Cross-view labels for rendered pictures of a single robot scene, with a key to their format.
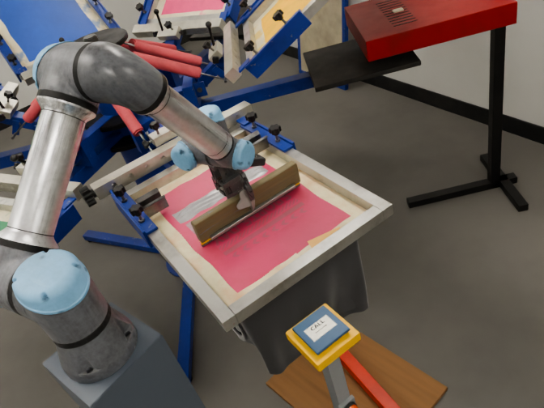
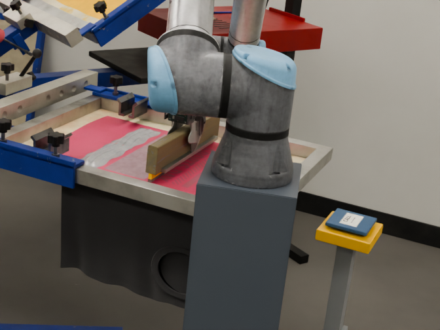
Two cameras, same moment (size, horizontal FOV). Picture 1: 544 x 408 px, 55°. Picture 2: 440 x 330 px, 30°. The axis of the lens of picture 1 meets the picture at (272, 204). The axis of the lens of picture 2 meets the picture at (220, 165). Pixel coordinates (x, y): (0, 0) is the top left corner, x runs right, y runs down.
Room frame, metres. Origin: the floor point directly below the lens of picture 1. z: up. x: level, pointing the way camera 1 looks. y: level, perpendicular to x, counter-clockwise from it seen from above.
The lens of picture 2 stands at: (-0.27, 1.44, 1.76)
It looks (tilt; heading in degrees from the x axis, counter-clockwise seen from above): 21 degrees down; 316
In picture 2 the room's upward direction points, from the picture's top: 6 degrees clockwise
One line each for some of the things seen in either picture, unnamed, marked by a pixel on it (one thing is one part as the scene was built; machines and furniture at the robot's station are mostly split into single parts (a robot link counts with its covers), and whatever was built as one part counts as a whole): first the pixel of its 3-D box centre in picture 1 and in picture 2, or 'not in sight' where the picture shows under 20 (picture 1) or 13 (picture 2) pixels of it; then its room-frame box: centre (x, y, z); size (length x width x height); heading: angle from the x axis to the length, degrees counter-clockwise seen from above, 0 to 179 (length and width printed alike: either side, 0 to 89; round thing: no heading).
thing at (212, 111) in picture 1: (211, 127); not in sight; (1.29, 0.10, 1.30); 0.09 x 0.08 x 0.11; 139
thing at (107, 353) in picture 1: (90, 333); (255, 147); (0.72, 0.41, 1.25); 0.15 x 0.15 x 0.10
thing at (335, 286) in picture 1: (308, 300); not in sight; (1.09, -0.02, 0.74); 0.45 x 0.03 x 0.43; 114
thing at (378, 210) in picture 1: (240, 204); (163, 150); (1.35, 0.10, 0.97); 0.79 x 0.58 x 0.04; 24
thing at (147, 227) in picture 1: (136, 216); (28, 158); (1.46, 0.45, 0.97); 0.30 x 0.05 x 0.07; 24
